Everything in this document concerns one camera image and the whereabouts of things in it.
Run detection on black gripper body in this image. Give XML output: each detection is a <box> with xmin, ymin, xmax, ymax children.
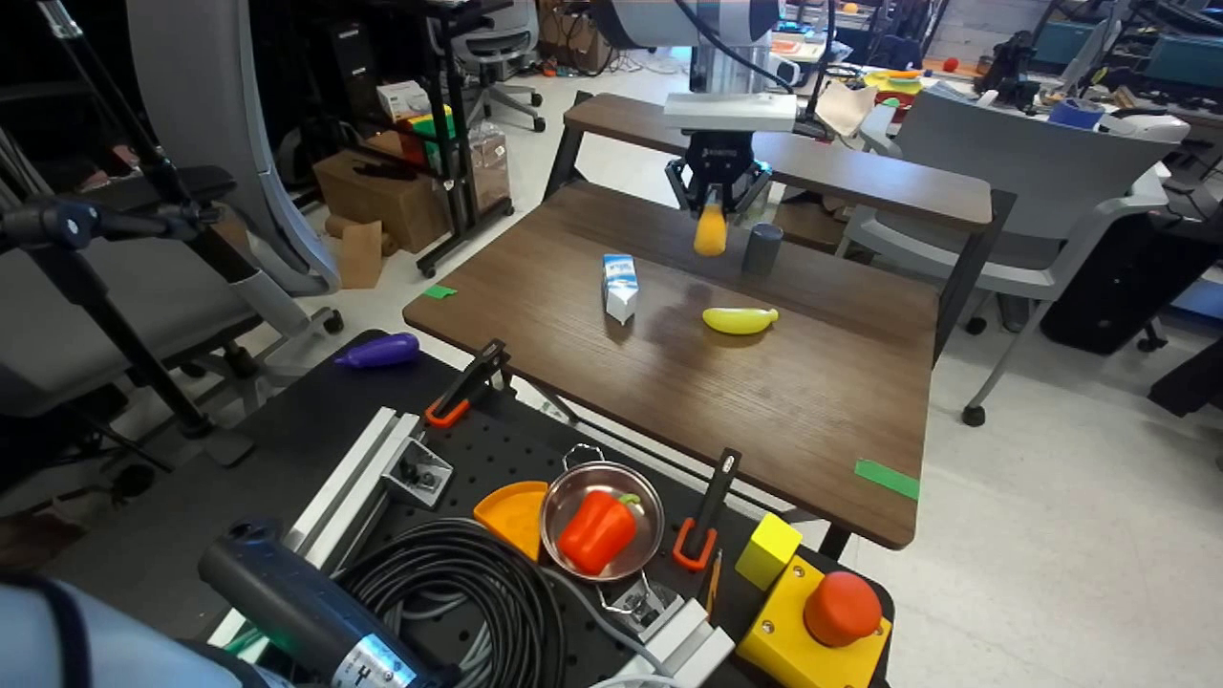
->
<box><xmin>666</xmin><ymin>129</ymin><xmax>772</xmax><ymax>210</ymax></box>

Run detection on orange plush toy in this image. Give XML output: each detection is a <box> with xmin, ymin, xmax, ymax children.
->
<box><xmin>690</xmin><ymin>208</ymin><xmax>730</xmax><ymax>258</ymax></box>

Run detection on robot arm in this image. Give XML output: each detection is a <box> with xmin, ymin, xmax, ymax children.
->
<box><xmin>592</xmin><ymin>0</ymin><xmax>797</xmax><ymax>213</ymax></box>

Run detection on yellow toy banana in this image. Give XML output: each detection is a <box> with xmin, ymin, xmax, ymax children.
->
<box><xmin>704</xmin><ymin>305</ymin><xmax>780</xmax><ymax>337</ymax></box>

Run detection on purple toy eggplant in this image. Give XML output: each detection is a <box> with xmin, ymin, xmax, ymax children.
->
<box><xmin>338</xmin><ymin>333</ymin><xmax>422</xmax><ymax>370</ymax></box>

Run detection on red toy bell pepper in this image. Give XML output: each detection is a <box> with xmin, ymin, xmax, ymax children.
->
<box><xmin>559</xmin><ymin>494</ymin><xmax>637</xmax><ymax>577</ymax></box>

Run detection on dark grey cylinder cup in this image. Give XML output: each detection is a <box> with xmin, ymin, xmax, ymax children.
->
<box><xmin>743</xmin><ymin>227</ymin><xmax>783</xmax><ymax>279</ymax></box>

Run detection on white blue milk carton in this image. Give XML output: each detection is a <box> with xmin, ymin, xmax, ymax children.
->
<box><xmin>601</xmin><ymin>251</ymin><xmax>642</xmax><ymax>324</ymax></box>

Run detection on wooden back table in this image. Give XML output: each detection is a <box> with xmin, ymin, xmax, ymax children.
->
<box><xmin>548</xmin><ymin>93</ymin><xmax>995</xmax><ymax>233</ymax></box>

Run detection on green tape strip near corner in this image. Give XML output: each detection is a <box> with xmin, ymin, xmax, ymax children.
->
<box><xmin>425</xmin><ymin>284</ymin><xmax>459</xmax><ymax>302</ymax></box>

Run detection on cardboard box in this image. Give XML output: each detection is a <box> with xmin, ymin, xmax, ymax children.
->
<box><xmin>312</xmin><ymin>154</ymin><xmax>450</xmax><ymax>251</ymax></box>

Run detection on orange black clamp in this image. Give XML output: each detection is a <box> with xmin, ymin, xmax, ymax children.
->
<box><xmin>425</xmin><ymin>339</ymin><xmax>508</xmax><ymax>427</ymax></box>
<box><xmin>674</xmin><ymin>447</ymin><xmax>743</xmax><ymax>572</ymax></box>

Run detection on metal pot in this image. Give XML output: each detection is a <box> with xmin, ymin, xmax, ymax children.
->
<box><xmin>540</xmin><ymin>442</ymin><xmax>666</xmax><ymax>585</ymax></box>

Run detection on grey office chair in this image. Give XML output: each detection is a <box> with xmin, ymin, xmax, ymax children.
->
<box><xmin>837</xmin><ymin>88</ymin><xmax>1175</xmax><ymax>427</ymax></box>

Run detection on yellow foam cube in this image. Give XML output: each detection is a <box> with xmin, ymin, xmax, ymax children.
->
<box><xmin>735</xmin><ymin>514</ymin><xmax>803</xmax><ymax>590</ymax></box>

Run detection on orange plastic wedge plate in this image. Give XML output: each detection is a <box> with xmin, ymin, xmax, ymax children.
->
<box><xmin>473</xmin><ymin>483</ymin><xmax>548</xmax><ymax>562</ymax></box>

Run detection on black pegboard side table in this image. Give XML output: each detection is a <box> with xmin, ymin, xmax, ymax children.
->
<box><xmin>34</xmin><ymin>324</ymin><xmax>899</xmax><ymax>688</ymax></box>

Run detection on yellow emergency stop box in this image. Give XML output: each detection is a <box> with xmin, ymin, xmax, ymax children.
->
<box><xmin>736</xmin><ymin>557</ymin><xmax>890</xmax><ymax>688</ymax></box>

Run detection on blue grey handheld tool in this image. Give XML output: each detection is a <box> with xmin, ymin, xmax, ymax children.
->
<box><xmin>199</xmin><ymin>523</ymin><xmax>431</xmax><ymax>688</ymax></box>

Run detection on black office chair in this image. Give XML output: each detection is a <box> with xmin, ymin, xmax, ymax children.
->
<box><xmin>0</xmin><ymin>196</ymin><xmax>343</xmax><ymax>486</ymax></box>

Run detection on aluminium extrusion rail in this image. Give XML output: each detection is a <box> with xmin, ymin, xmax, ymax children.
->
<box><xmin>211</xmin><ymin>410</ymin><xmax>415</xmax><ymax>654</ymax></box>

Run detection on coiled black cable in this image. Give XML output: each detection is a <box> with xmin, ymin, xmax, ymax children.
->
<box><xmin>339</xmin><ymin>514</ymin><xmax>571</xmax><ymax>688</ymax></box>

